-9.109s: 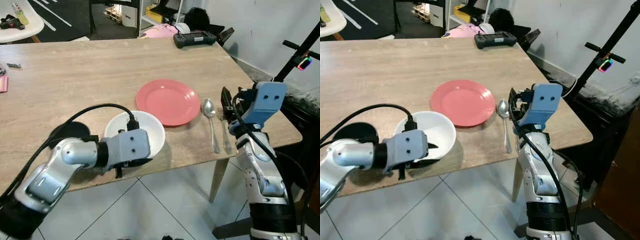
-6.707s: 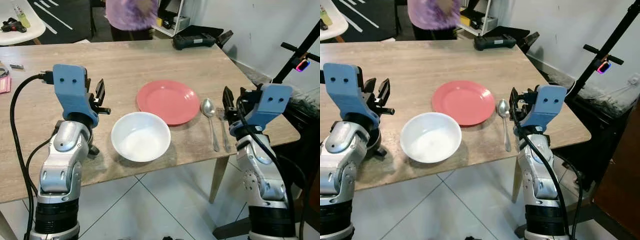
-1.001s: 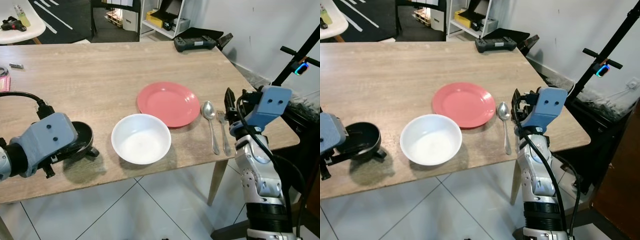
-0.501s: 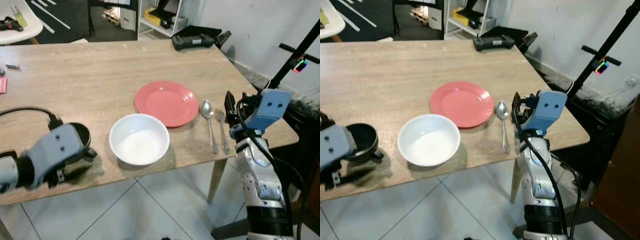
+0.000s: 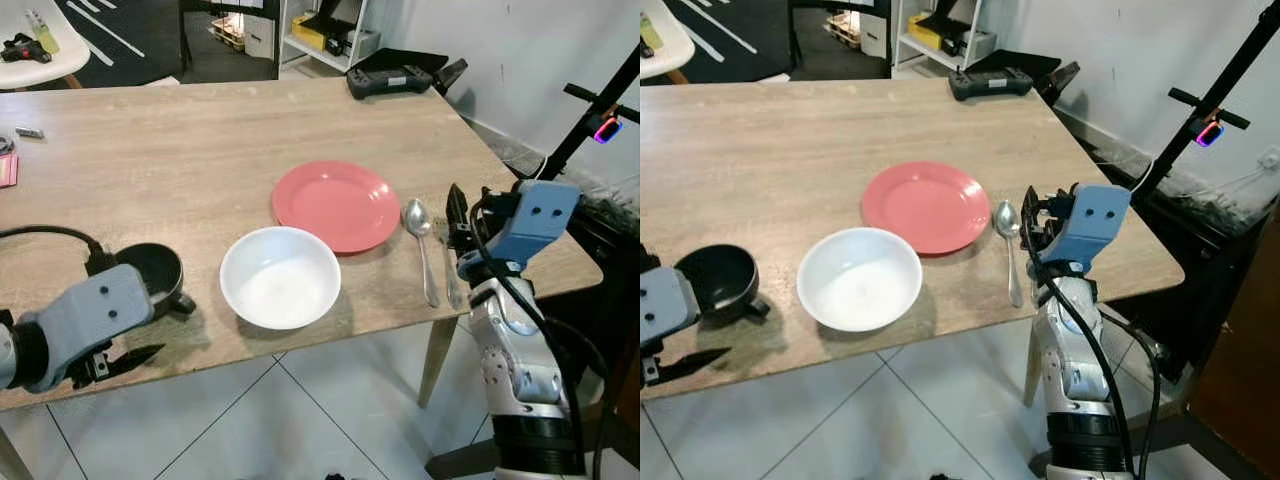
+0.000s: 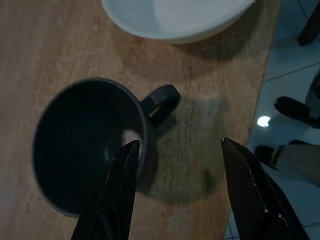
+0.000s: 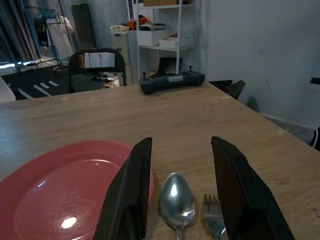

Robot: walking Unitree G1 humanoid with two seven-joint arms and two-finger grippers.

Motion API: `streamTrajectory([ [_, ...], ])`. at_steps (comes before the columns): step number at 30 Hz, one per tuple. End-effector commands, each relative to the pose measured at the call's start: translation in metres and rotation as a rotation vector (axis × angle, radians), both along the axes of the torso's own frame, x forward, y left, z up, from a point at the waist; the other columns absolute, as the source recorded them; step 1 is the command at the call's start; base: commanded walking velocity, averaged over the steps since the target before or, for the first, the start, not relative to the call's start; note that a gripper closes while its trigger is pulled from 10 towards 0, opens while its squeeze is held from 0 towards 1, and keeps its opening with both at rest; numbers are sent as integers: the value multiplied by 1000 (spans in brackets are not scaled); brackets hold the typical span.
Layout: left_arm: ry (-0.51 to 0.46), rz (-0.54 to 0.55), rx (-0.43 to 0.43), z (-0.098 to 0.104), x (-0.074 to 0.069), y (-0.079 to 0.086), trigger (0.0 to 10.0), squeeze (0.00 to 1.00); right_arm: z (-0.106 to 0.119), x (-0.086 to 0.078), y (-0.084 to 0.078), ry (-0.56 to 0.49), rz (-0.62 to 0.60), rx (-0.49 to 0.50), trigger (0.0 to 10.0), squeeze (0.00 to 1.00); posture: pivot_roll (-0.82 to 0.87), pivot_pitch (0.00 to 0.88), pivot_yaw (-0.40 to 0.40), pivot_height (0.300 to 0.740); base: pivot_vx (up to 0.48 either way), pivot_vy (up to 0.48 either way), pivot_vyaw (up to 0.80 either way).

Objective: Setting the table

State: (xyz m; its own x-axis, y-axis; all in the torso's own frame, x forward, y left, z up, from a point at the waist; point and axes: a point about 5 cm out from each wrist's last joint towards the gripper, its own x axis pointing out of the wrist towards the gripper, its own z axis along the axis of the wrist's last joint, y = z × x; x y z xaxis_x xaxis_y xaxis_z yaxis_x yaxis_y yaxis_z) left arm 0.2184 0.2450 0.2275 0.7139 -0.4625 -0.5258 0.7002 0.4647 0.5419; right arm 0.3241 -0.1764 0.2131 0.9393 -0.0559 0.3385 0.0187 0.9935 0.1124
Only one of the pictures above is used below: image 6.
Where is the dark mug with handle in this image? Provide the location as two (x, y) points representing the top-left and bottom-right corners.
(32, 77), (181, 218)

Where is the white ceramic bowl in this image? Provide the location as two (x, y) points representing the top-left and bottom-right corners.
(101, 0), (257, 45)

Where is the robot right leg black foot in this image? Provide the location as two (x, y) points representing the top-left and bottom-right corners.
(273, 73), (320, 130)

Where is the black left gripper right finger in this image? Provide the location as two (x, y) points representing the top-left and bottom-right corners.
(220, 137), (311, 240)

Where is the robot leg black foot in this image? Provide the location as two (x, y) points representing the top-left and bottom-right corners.
(273, 73), (320, 130)
(254, 139), (320, 185)

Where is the robot left leg black foot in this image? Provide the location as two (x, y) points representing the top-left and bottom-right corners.
(254, 139), (320, 185)

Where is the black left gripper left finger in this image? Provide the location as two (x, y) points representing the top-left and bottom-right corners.
(71, 140), (141, 240)

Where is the dark wooden chair leg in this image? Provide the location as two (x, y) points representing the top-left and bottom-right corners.
(298, 0), (320, 47)

